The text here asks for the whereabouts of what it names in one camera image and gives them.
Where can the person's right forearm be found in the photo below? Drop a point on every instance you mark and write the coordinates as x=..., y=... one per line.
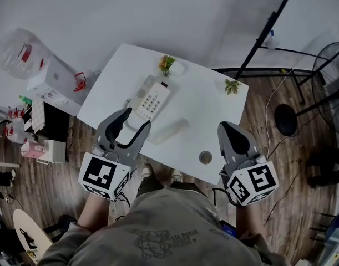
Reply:
x=245, y=220

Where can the white patterned cloth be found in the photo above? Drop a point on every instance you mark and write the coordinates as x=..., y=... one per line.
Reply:
x=38, y=115

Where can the white spray bottle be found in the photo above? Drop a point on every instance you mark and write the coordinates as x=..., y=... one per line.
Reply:
x=272, y=41

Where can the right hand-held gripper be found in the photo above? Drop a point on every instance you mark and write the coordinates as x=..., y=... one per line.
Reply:
x=255, y=181

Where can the pink white appliance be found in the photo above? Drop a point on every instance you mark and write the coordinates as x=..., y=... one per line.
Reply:
x=43, y=151

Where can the person's dark trousers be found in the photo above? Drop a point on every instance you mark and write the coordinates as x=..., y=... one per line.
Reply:
x=151, y=184

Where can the white telephone base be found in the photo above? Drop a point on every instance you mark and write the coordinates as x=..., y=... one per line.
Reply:
x=154, y=98

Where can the blue device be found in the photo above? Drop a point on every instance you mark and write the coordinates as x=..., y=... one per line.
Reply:
x=228, y=229

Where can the white telephone handset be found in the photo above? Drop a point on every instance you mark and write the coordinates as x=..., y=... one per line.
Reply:
x=169, y=132

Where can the orange artificial flower pot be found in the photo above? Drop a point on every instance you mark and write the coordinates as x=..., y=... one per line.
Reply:
x=166, y=64

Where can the black framed whiteboard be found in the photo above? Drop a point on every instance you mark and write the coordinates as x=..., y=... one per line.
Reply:
x=265, y=32

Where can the clear water jug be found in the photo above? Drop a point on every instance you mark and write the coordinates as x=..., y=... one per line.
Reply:
x=16, y=54

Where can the person's right shoe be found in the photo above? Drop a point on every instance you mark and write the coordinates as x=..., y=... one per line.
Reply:
x=176, y=175

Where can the green bottle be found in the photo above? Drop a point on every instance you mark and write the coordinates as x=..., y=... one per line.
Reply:
x=25, y=99

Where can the person's left forearm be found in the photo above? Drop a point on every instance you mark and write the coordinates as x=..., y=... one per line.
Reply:
x=93, y=215

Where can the person's grey shirt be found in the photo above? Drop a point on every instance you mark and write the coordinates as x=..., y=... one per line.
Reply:
x=163, y=231

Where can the person's left shoe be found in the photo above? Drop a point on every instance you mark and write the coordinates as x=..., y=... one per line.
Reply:
x=146, y=173

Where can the person's shoe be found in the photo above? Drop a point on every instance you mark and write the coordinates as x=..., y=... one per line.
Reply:
x=146, y=173
x=176, y=175

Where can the black cabinet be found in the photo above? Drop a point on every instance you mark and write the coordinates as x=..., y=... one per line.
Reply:
x=55, y=120

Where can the black standing fan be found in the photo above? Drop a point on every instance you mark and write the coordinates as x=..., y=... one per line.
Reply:
x=333, y=87

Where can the grey storage box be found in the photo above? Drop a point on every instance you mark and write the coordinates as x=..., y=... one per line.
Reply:
x=334, y=242

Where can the green artificial plant pot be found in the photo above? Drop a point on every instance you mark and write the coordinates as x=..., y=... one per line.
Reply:
x=232, y=87

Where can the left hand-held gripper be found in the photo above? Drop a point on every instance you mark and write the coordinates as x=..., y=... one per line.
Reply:
x=102, y=173

